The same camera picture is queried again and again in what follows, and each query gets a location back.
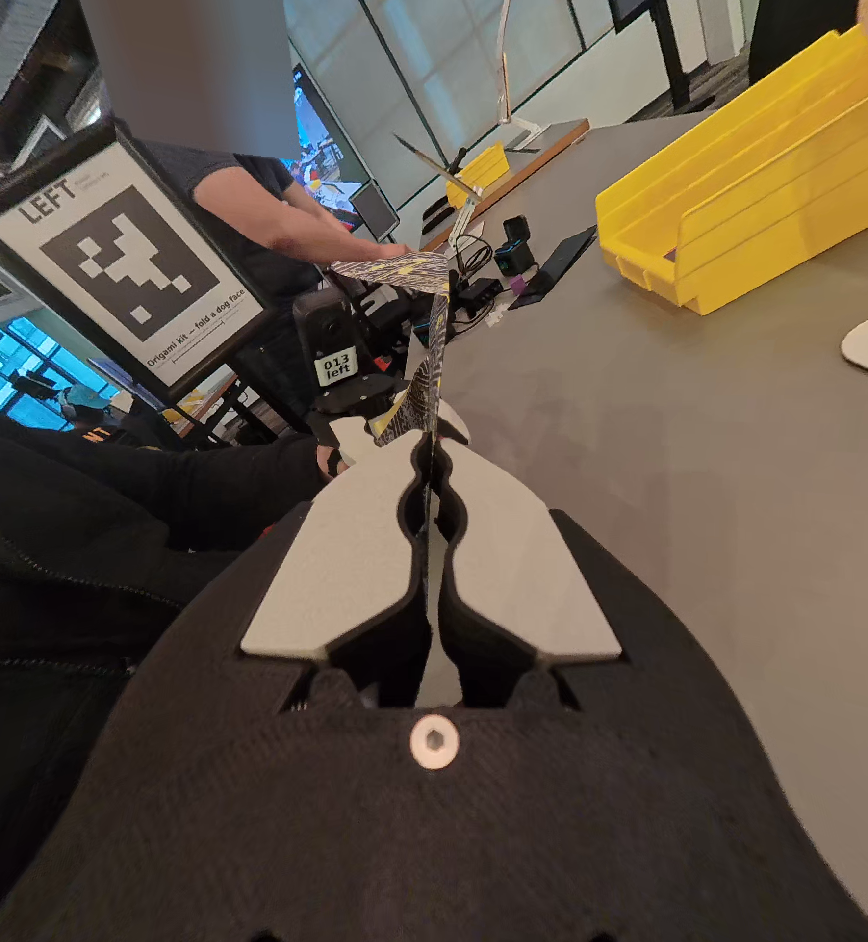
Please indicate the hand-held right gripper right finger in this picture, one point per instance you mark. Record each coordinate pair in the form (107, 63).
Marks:
(529, 581)

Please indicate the person's left hand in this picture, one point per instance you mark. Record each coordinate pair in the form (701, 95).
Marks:
(329, 461)

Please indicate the person's left forearm black sleeve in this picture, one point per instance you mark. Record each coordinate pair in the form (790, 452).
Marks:
(184, 478)

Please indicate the small yellow plastic bin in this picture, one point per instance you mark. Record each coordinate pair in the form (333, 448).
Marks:
(482, 173)

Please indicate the white upright desk stand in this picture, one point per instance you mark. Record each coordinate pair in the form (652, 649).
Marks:
(524, 132)

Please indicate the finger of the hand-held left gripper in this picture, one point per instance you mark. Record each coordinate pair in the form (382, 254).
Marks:
(454, 428)
(351, 440)

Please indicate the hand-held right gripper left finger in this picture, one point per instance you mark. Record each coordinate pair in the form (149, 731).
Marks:
(331, 559)

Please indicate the black desk leg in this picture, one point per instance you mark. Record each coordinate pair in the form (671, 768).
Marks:
(680, 59)

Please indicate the black charger hub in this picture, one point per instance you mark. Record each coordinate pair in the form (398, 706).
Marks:
(478, 292)

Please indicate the large display screen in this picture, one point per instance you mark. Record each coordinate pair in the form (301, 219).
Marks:
(318, 140)

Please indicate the person's black jacket torso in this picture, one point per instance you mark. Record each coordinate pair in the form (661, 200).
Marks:
(51, 662)

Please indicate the black yellow patterned origami paper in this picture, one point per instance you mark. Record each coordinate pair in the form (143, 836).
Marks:
(425, 274)

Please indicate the large yellow plastic bin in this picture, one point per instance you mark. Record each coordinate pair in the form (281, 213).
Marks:
(758, 184)

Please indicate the small purple block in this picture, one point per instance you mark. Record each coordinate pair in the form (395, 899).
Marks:
(520, 283)

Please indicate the small grey monitor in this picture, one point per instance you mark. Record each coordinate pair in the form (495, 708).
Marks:
(375, 211)

